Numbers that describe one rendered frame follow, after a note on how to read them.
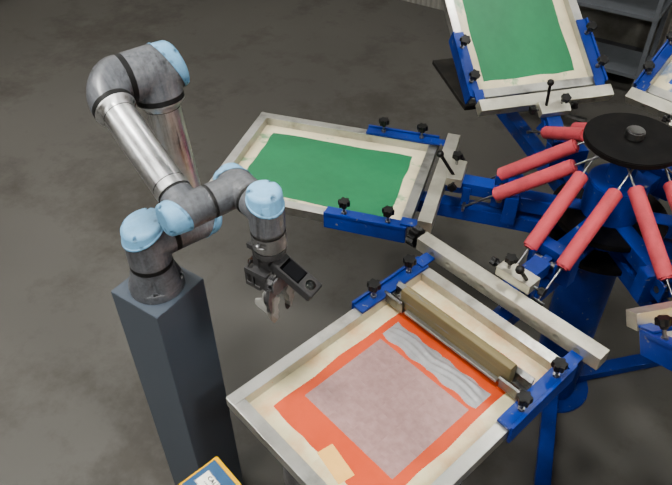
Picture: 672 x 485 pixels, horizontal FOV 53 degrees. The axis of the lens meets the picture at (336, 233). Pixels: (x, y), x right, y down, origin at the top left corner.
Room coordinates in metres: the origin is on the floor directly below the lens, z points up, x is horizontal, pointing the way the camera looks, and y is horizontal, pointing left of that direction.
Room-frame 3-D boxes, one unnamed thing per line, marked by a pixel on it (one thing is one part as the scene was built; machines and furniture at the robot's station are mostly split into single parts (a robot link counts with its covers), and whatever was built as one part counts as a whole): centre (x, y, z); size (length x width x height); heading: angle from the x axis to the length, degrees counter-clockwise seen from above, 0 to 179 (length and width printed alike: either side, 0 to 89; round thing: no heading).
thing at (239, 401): (1.12, -0.18, 0.97); 0.79 x 0.58 x 0.04; 132
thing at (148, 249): (1.31, 0.49, 1.37); 0.13 x 0.12 x 0.14; 127
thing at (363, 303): (1.49, -0.17, 0.98); 0.30 x 0.05 x 0.07; 132
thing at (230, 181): (1.13, 0.22, 1.66); 0.11 x 0.11 x 0.08; 37
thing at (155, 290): (1.31, 0.50, 1.25); 0.15 x 0.15 x 0.10
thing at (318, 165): (2.11, -0.11, 1.05); 1.08 x 0.61 x 0.23; 72
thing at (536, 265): (1.50, -0.60, 1.02); 0.17 x 0.06 x 0.05; 132
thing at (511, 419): (1.08, -0.55, 0.98); 0.30 x 0.05 x 0.07; 132
